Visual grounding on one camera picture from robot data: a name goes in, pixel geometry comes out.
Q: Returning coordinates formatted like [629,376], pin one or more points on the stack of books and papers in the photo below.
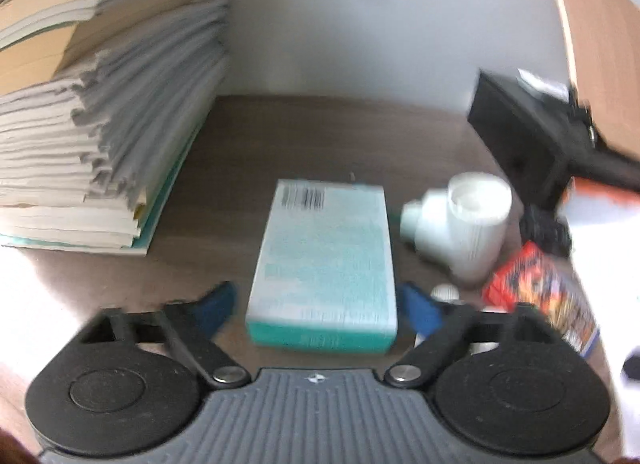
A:
[100,133]

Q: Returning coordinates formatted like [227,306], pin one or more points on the orange and white box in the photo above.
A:
[610,269]

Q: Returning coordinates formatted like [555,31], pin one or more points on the red playing card box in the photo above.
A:
[550,289]

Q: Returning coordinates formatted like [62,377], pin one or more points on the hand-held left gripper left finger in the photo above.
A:
[217,304]

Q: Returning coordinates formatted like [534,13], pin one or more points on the black charger adapter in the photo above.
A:
[545,231]

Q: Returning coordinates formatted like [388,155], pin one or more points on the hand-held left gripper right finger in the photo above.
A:
[420,309]

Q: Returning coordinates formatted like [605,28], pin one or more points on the wooden board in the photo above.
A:
[605,33]

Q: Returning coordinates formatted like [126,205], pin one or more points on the teal cardboard box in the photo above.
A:
[325,259]

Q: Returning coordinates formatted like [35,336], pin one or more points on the white plug-in device with bottle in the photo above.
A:
[445,292]

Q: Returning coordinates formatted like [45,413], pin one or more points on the white plug-in holder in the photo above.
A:
[465,229]

